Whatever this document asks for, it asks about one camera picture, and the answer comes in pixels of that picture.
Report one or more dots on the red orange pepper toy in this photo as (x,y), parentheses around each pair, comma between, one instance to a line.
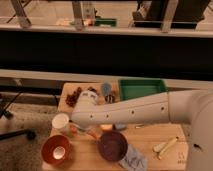
(75,129)

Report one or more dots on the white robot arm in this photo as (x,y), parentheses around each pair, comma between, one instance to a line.
(194,107)

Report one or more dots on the white plastic cup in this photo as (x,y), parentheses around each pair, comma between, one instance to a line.
(61,123)

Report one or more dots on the blue grey round object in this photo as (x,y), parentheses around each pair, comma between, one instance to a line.
(106,89)

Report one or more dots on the green plastic tray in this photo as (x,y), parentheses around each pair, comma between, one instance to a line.
(133,88)

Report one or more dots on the small blue grey block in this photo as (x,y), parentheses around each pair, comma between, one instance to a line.
(120,127)

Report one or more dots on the dark purple bowl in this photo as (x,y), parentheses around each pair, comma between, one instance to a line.
(112,146)

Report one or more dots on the grey blue cloth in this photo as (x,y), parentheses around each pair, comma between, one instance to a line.
(134,160)

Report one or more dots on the orange bowl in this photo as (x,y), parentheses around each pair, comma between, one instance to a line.
(56,150)

